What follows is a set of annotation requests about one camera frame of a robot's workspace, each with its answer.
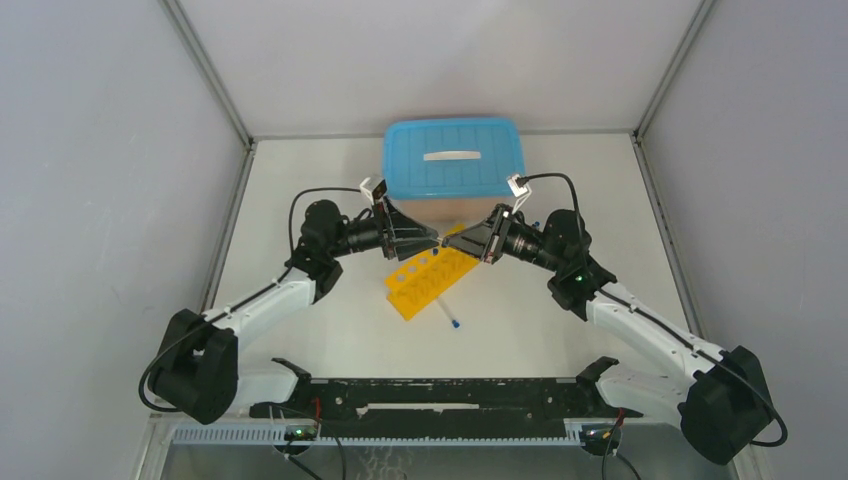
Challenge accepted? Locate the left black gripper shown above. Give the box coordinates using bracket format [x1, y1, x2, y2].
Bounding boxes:
[328, 196, 438, 262]

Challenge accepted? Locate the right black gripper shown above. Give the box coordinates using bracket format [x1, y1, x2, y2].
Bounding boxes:
[445, 203, 564, 274]

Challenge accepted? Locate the yellow test tube rack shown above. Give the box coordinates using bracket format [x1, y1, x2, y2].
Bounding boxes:
[384, 247, 479, 321]

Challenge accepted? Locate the blue plastic box lid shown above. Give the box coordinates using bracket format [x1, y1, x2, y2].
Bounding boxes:
[382, 117, 525, 200]

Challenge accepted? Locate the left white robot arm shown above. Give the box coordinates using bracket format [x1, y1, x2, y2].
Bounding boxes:
[138, 198, 438, 425]

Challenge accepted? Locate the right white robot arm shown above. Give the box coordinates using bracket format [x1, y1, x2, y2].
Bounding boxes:
[442, 204, 788, 465]

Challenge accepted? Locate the pink plastic storage box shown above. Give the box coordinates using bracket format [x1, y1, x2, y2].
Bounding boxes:
[397, 197, 512, 224]

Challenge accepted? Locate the blue-capped tube bundle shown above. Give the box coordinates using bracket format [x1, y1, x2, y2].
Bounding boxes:
[436, 297, 461, 329]

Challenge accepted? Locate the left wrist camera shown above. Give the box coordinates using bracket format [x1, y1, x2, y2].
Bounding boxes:
[359, 175, 387, 205]

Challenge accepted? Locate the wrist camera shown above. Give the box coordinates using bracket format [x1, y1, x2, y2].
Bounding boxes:
[359, 175, 387, 205]
[507, 173, 532, 214]

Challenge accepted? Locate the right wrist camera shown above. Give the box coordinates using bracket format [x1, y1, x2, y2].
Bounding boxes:
[507, 173, 532, 214]

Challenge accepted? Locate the left black cable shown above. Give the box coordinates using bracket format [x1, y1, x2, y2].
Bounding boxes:
[137, 186, 364, 415]

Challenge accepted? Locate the black cable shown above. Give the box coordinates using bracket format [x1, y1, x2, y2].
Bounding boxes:
[137, 186, 364, 415]
[519, 172, 790, 449]

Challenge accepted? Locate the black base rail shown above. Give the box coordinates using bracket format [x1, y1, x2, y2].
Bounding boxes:
[248, 356, 618, 441]

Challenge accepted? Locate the right black cable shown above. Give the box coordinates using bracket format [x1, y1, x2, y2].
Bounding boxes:
[519, 172, 790, 449]

